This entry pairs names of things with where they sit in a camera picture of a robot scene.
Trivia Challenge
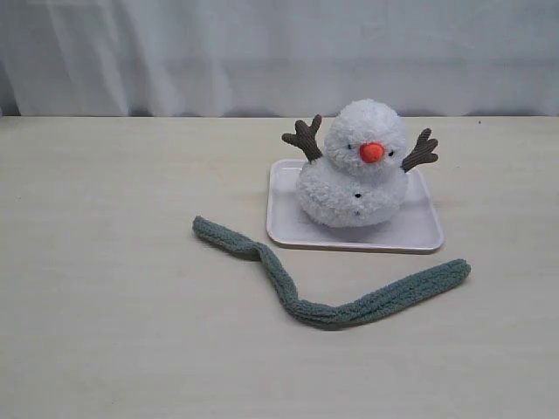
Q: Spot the grey-green knitted scarf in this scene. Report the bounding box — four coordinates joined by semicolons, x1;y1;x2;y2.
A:
192;216;472;331

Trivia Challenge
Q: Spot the white plush snowman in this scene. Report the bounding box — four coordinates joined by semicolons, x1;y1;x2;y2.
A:
280;99;438;228

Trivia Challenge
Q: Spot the white background curtain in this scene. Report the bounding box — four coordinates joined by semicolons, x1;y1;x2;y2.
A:
1;1;558;117

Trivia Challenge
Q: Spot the white rectangular tray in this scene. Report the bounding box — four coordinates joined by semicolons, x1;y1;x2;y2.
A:
266;159;445;254

